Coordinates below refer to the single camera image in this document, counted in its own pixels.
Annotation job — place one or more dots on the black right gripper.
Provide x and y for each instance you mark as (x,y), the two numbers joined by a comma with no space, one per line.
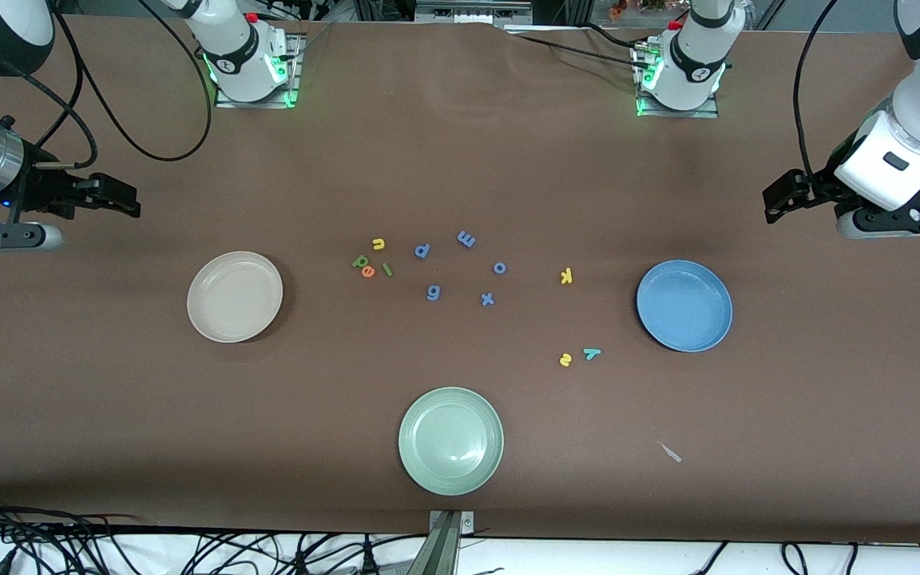
(43,192)

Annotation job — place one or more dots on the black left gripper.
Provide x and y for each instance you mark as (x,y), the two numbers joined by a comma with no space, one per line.
(822,188)

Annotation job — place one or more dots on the teal foam letter y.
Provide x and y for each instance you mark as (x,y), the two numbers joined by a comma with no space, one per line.
(590,352)

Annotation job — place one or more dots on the blue round plate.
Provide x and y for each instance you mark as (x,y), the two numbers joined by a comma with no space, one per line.
(684,306)

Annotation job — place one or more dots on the beige round plate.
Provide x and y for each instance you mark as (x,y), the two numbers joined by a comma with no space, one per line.
(235,297)

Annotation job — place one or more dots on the brown table cover sheet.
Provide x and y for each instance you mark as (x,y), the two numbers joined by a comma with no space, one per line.
(109,415)

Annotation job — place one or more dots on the orange dried flowers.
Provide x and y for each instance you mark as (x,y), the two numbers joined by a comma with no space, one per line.
(628,6)

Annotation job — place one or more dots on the small white tape scrap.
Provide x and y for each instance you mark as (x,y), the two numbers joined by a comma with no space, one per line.
(670,452)

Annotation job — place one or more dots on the blue foam letter p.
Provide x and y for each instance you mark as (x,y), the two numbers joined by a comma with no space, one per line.
(419,250)

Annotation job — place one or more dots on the blue foam letter m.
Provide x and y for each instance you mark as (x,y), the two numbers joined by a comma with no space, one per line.
(466,239)

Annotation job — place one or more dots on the blue foam letter g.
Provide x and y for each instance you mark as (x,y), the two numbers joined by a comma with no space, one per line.
(429,293)

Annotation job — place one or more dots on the green round plate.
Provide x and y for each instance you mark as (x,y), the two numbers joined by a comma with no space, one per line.
(450,441)

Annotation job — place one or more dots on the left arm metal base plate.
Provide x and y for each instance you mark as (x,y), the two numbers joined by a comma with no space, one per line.
(707,112)

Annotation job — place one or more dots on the aluminium frame structure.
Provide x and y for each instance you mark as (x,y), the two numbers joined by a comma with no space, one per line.
(472,9)

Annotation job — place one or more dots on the metal table edge bracket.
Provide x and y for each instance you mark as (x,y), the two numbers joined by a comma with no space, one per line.
(450,535)

